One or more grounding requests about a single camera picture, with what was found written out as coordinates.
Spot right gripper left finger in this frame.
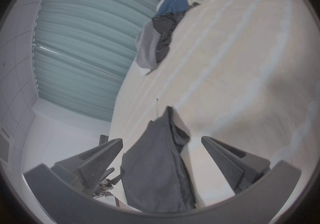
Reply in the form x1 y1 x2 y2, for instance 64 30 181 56
51 138 123 191

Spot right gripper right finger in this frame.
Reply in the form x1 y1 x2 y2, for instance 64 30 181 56
201 136 271 191

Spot black T-shirt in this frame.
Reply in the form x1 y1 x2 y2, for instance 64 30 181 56
120 106 197 213

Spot bed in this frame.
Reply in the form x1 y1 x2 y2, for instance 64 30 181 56
109 0 320 208

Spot pile of clothes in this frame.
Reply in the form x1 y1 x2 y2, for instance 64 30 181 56
135 0 220 76

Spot blue-green curtain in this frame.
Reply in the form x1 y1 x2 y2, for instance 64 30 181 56
32 0 164 79
32 46 125 122

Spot white ceiling air vent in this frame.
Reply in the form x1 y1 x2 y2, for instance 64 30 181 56
0 126 14 166

